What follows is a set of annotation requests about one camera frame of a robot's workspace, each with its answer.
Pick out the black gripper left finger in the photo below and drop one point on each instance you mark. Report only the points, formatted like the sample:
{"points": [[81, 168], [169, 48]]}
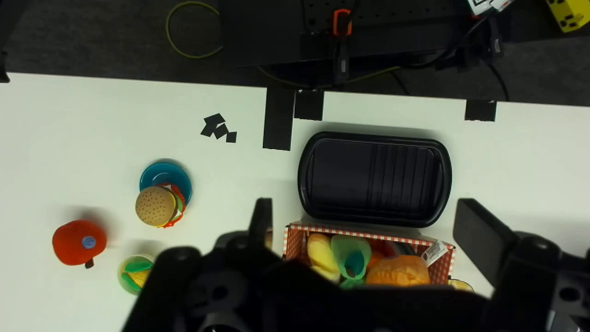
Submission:
{"points": [[260, 221]]}

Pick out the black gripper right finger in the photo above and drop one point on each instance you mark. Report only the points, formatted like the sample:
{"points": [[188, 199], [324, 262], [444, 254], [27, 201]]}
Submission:
{"points": [[481, 240]]}

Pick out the red checkered cardboard basket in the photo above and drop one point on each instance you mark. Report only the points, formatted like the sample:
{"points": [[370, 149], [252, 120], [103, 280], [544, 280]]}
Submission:
{"points": [[295, 240]]}

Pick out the white paper tag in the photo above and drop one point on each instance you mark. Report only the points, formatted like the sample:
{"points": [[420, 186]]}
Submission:
{"points": [[437, 251]]}

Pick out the yellow toy fruit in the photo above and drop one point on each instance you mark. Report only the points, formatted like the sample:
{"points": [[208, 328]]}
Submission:
{"points": [[321, 254]]}

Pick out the orange plush fruit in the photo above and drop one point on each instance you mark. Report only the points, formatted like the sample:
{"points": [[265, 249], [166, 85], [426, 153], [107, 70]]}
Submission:
{"points": [[398, 271]]}

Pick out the long black tape strip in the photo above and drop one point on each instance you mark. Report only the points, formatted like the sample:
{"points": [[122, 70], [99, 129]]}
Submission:
{"points": [[278, 120]]}

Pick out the toy burger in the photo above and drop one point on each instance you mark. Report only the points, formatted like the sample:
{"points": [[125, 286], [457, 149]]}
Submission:
{"points": [[155, 205]]}

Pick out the small blue plate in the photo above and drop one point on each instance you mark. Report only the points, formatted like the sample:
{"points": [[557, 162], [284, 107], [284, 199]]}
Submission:
{"points": [[164, 171]]}

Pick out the black rectangular tray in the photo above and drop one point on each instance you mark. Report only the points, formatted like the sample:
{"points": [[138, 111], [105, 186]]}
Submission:
{"points": [[374, 177]]}

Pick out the black tape patch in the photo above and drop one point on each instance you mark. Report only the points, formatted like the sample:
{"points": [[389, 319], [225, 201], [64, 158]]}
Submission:
{"points": [[479, 109], [308, 103]]}

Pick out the green and yellow toy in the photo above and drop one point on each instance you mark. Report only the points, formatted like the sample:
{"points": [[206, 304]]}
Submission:
{"points": [[134, 273]]}

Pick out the red toy tomato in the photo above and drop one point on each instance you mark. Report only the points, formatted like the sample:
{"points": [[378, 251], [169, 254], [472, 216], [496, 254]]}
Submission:
{"points": [[75, 241]]}

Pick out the yellow black dotted tool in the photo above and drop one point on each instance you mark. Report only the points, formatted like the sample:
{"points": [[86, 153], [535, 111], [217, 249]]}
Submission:
{"points": [[568, 13]]}

